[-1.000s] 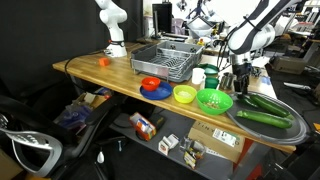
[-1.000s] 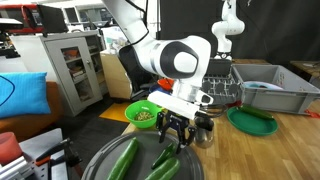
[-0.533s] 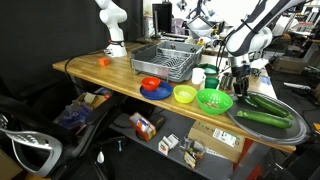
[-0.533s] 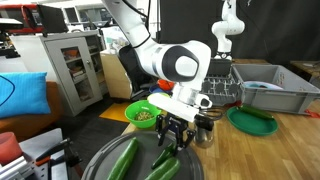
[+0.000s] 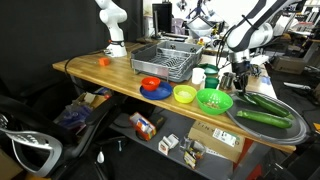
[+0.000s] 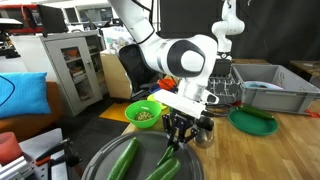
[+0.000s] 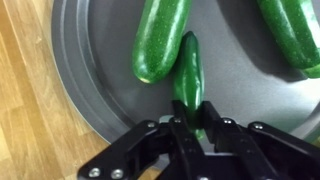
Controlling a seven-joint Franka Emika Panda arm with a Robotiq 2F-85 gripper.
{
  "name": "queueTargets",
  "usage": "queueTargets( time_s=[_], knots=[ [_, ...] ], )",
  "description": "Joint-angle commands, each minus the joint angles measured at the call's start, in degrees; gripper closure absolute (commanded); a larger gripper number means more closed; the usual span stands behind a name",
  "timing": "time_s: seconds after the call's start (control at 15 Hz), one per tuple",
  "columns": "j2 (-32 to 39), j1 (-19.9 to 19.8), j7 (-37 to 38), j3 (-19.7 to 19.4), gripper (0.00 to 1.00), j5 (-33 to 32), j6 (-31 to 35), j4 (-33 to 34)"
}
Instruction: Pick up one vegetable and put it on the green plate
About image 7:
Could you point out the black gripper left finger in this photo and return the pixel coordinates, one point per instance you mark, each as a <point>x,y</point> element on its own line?
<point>186,150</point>

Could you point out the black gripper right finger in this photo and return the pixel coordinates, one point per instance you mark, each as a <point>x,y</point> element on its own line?
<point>253,153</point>

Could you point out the round grey metal tray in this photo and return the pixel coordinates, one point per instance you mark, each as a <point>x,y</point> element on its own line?
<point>233,66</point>

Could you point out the large green zucchini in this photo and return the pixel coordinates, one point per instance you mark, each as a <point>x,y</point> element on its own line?
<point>293,33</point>
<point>160,40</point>

